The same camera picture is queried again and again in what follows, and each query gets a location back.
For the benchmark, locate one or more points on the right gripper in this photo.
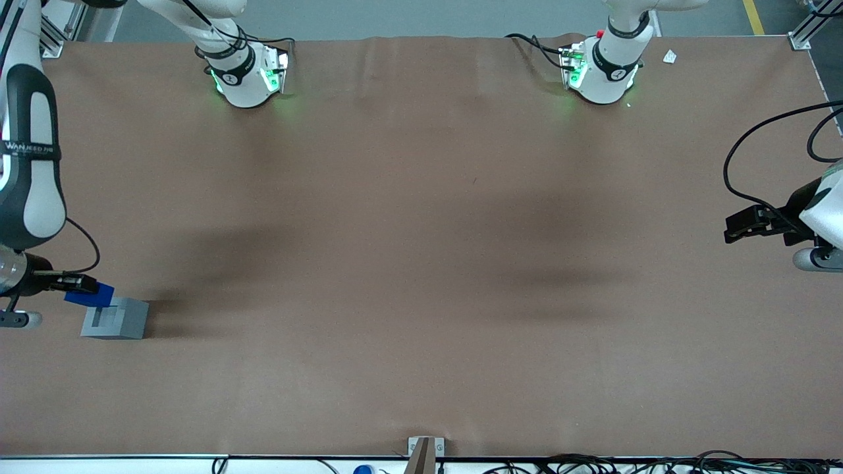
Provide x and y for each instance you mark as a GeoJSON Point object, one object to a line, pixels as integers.
{"type": "Point", "coordinates": [34, 282]}

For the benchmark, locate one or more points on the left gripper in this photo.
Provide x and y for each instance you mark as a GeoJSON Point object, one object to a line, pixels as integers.
{"type": "Point", "coordinates": [792, 206]}

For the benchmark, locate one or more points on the blue plastic part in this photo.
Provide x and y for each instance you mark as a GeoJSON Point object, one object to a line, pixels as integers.
{"type": "Point", "coordinates": [92, 297]}

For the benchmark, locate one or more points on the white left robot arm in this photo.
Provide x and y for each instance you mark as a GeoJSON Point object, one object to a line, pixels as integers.
{"type": "Point", "coordinates": [606, 82]}

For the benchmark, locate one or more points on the gray square base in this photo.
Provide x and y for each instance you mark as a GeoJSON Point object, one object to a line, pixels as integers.
{"type": "Point", "coordinates": [128, 319]}

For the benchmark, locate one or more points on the white paper scrap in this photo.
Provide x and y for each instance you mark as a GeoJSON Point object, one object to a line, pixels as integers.
{"type": "Point", "coordinates": [670, 57]}

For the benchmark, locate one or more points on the blue round cap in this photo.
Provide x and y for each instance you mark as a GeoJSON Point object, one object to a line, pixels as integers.
{"type": "Point", "coordinates": [363, 470]}

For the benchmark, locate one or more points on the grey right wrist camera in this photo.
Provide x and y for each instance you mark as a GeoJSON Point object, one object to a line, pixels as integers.
{"type": "Point", "coordinates": [20, 320]}

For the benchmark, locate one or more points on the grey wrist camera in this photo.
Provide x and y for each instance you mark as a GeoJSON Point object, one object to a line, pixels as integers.
{"type": "Point", "coordinates": [20, 320]}
{"type": "Point", "coordinates": [813, 260]}

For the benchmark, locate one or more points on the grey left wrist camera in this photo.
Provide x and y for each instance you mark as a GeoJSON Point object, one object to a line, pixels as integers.
{"type": "Point", "coordinates": [813, 260]}

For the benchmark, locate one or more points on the aluminium frame post with foot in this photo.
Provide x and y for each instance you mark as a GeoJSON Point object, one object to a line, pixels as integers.
{"type": "Point", "coordinates": [807, 33]}
{"type": "Point", "coordinates": [53, 43]}

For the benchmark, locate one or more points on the aluminium frame bar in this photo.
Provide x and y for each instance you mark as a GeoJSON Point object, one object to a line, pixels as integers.
{"type": "Point", "coordinates": [82, 20]}

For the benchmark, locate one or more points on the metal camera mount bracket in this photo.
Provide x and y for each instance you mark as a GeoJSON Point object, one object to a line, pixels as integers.
{"type": "Point", "coordinates": [425, 457]}

